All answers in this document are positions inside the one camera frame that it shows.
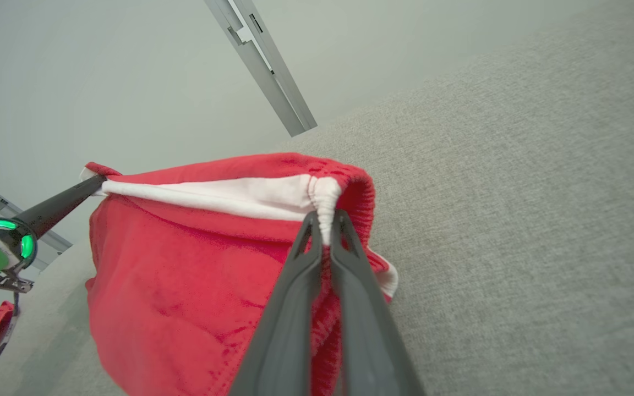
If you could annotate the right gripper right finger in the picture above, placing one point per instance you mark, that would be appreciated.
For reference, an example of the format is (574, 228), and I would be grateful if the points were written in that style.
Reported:
(366, 341)

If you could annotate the grey aluminium wall rail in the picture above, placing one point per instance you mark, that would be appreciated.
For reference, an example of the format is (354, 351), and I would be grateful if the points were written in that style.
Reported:
(55, 247)
(273, 71)

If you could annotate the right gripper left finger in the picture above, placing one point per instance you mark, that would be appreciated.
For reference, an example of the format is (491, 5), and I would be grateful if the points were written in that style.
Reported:
(284, 341)

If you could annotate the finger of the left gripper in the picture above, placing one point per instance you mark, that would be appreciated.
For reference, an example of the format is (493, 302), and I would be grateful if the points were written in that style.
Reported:
(58, 206)

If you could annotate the grey fabric sofa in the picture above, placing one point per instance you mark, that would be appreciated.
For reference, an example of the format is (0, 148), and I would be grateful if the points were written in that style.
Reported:
(515, 220)

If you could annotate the red shorts white trim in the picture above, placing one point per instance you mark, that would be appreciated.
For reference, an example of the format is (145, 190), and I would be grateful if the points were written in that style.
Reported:
(174, 286)

